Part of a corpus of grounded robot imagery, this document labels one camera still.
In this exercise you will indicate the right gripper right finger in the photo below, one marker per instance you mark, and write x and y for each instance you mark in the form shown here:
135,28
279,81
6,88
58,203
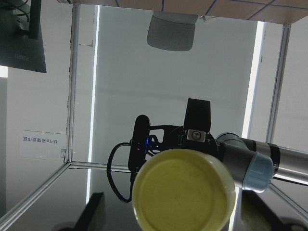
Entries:
257,216

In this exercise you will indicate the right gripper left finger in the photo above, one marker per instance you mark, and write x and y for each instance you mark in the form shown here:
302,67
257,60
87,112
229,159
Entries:
93,216

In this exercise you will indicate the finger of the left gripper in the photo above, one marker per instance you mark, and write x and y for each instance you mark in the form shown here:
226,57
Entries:
198,115

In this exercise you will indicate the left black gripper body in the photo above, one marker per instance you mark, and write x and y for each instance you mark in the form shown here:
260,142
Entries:
176,137

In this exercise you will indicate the yellow plastic cup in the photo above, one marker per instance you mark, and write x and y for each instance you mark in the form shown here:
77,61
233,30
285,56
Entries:
183,190

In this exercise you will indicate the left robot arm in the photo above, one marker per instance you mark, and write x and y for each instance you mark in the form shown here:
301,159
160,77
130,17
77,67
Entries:
252,164

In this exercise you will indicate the black monitor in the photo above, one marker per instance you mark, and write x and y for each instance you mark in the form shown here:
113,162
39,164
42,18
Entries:
21,43

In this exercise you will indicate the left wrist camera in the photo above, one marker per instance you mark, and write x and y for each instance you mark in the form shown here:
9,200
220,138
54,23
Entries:
138,143

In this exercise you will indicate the white wall sign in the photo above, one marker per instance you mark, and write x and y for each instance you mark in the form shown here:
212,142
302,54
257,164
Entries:
42,145

